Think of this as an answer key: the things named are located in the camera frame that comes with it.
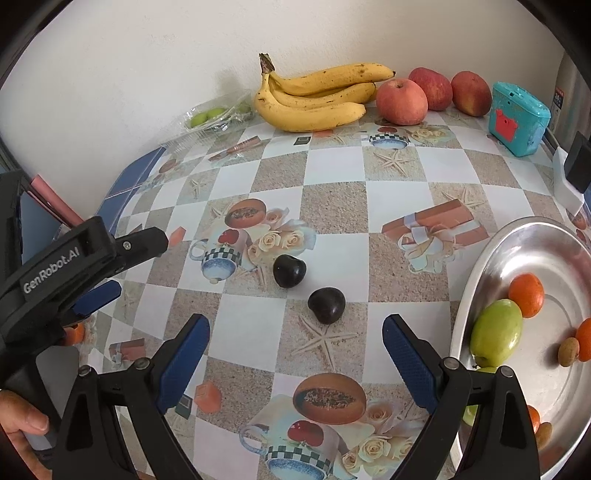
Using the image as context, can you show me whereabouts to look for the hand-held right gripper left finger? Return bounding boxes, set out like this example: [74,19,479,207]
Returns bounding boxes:
[54,314,211,480]

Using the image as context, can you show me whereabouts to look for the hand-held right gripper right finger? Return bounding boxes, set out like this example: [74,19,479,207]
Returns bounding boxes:
[382,314,541,480]

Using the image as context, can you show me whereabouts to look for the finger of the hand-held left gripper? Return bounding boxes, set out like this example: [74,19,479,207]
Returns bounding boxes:
[60,279,123,326]
[113,226,169,278]

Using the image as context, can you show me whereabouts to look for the large green jujube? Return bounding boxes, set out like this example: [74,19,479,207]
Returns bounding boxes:
[462,366,499,428]
[469,298,524,368]

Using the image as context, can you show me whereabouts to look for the dark plum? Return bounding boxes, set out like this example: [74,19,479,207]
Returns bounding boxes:
[272,254,307,290]
[307,287,346,325]

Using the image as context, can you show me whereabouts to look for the large orange with stem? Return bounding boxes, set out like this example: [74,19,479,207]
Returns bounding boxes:
[508,273,546,319]

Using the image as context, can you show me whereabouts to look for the large stainless steel basin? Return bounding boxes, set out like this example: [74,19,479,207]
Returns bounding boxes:
[447,216,591,480]

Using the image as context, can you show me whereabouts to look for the person's left hand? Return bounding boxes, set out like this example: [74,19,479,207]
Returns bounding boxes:
[0,389,51,464]

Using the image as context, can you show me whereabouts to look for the pink rod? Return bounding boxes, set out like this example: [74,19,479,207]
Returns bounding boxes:
[28,174,86,228]

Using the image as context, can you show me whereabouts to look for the clear plastic bag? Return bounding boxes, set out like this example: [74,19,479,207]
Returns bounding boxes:
[173,90,254,134]

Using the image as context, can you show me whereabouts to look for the checkered printed tablecloth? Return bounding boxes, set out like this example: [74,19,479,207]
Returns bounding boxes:
[78,108,591,480]

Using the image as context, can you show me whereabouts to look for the yellow banana bunch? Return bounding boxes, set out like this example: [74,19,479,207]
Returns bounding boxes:
[253,53,397,134]

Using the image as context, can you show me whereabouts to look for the pale pink apple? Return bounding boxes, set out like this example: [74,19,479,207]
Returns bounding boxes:
[375,78,428,126]

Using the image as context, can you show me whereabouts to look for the teal plastic box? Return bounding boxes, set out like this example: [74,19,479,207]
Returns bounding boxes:
[488,82,552,158]

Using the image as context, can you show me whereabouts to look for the red apple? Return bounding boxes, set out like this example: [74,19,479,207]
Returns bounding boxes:
[408,67,454,112]
[451,71,492,117]

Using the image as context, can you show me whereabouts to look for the stainless steel thermos jug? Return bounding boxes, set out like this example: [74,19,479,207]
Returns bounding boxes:
[551,48,591,148]

